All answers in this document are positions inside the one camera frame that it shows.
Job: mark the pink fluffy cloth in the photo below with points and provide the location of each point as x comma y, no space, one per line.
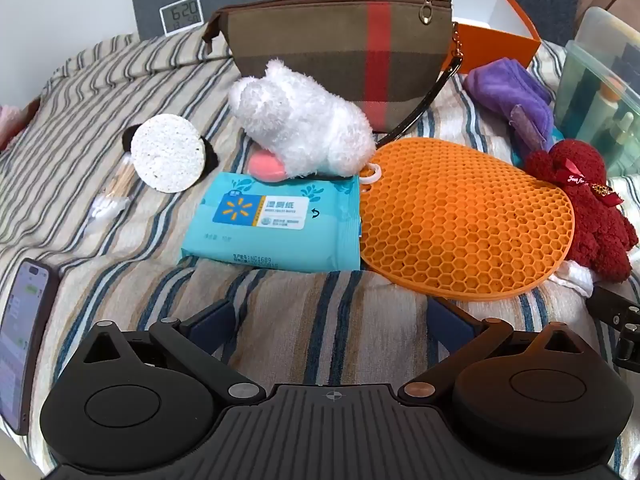
6,122

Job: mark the white bottle with orange cap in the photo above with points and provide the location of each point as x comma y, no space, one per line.
607,110

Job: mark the clear plastic storage box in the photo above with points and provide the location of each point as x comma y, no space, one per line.
580,85

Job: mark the white digital clock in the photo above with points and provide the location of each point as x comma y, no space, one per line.
182,15

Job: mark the brown plaid zipper pouch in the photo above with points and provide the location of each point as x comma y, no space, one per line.
310,45

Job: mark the bundle of cotton swabs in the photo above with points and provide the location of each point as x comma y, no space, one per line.
117,185

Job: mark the light blue wet wipes pack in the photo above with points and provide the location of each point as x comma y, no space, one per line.
270,240

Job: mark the pink makeup puff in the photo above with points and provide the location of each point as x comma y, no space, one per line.
267,165

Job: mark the small white cloth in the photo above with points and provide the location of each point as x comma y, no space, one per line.
575,277

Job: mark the striped blanket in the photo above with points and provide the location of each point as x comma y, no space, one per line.
325,290

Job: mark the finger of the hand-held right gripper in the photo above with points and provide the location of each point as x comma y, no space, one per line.
612,305

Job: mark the smartphone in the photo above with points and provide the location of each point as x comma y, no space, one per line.
25,340

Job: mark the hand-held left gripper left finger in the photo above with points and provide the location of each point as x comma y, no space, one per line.
210,322

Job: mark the orange honeycomb silicone mat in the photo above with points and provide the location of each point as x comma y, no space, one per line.
450,220

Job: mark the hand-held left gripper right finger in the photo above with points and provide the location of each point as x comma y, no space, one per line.
450,322

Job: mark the orange cardboard box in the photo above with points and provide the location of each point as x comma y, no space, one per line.
500,47

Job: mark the clear dropper bottle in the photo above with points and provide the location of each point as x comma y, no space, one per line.
620,135

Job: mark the purple fleece cloth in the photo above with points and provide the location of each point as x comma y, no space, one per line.
500,85

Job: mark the red plush bear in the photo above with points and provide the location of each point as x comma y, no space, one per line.
595,230

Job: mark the round white sponge pad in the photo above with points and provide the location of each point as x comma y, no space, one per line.
167,152

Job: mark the white plush toy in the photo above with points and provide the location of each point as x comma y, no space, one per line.
300,115

